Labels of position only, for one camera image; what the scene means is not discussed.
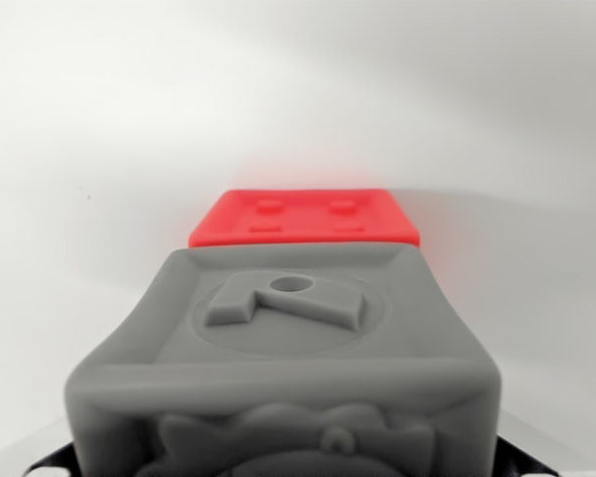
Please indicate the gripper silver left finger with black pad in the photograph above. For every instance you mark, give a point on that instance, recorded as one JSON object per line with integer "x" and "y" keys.
{"x": 49, "y": 454}

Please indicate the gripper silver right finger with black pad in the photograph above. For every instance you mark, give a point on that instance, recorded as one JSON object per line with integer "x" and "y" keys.
{"x": 531, "y": 454}

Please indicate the grey embossed cube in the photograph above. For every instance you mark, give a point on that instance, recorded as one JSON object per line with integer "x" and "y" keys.
{"x": 288, "y": 358}

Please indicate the red embossed cube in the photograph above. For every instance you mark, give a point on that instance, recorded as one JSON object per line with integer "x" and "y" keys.
{"x": 303, "y": 216}

